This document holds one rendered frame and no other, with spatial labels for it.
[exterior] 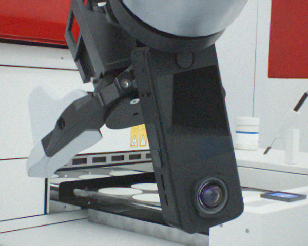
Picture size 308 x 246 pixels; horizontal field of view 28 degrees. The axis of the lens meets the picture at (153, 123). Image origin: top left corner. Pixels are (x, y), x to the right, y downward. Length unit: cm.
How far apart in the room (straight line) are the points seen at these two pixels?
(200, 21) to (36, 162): 19
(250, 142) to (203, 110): 150
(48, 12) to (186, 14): 104
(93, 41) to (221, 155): 11
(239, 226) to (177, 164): 59
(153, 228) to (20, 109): 38
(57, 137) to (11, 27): 88
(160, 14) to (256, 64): 449
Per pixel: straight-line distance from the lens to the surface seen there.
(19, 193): 138
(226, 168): 37
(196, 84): 36
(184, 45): 33
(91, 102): 39
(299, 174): 151
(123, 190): 143
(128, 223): 139
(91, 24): 40
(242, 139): 186
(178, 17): 31
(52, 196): 142
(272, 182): 155
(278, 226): 96
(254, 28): 477
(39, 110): 46
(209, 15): 31
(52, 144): 43
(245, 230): 94
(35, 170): 47
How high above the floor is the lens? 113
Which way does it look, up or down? 3 degrees down
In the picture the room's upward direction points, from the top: 2 degrees clockwise
